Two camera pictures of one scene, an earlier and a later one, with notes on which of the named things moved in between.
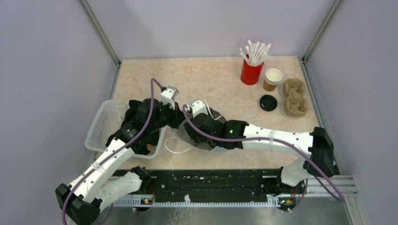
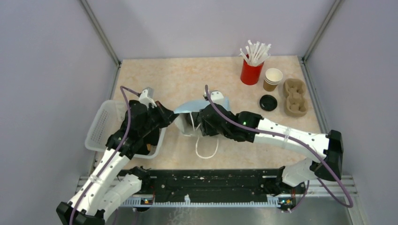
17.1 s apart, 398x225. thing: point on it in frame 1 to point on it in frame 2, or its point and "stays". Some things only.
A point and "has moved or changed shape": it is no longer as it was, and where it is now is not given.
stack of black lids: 268,102 stays
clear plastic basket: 104,120 stays
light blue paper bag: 179,141 has moved or changed shape
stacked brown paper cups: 273,77 stays
